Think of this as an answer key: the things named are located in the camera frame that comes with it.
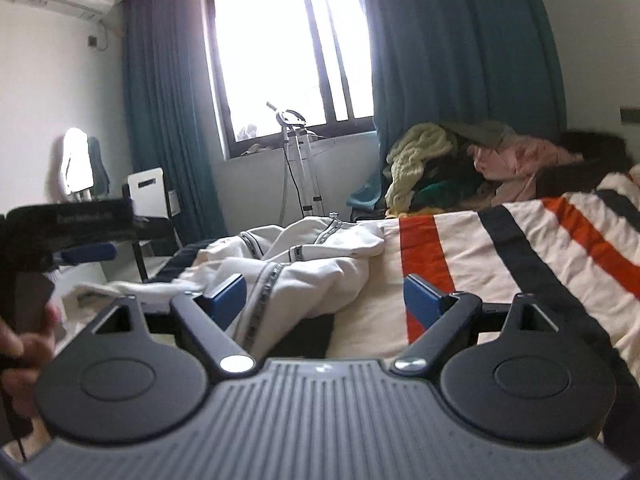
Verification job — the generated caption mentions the white zip-up hoodie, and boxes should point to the white zip-up hoodie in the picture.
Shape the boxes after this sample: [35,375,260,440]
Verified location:
[74,217,385,359]

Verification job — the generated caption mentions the pile of clothes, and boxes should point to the pile of clothes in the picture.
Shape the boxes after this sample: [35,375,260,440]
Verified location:
[383,120,636,218]

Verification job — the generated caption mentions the person's left hand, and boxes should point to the person's left hand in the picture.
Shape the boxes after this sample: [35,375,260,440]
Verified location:
[1,301,61,418]

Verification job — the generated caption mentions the vanity mirror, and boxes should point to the vanity mirror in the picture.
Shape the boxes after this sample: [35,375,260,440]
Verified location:
[58,127,94,196]

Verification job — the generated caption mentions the white black chair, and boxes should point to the white black chair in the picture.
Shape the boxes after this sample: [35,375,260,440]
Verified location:
[121,167,182,281]

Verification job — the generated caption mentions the striped bed blanket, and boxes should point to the striped bed blanket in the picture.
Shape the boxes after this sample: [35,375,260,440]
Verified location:
[150,171,640,386]

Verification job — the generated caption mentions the teal left curtain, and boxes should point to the teal left curtain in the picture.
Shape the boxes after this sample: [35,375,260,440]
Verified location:
[122,0,228,244]

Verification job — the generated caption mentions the teal curtain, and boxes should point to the teal curtain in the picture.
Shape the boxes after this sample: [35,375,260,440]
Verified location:
[122,0,228,244]
[349,0,569,212]

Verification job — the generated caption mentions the garment steamer stand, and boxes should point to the garment steamer stand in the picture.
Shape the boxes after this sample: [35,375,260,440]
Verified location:
[266,102,326,217]

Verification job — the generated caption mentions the teal right curtain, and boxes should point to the teal right curtain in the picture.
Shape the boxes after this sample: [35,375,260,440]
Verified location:
[349,0,569,212]

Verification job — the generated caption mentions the dark framed window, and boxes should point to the dark framed window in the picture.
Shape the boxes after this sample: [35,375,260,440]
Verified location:
[206,0,373,155]

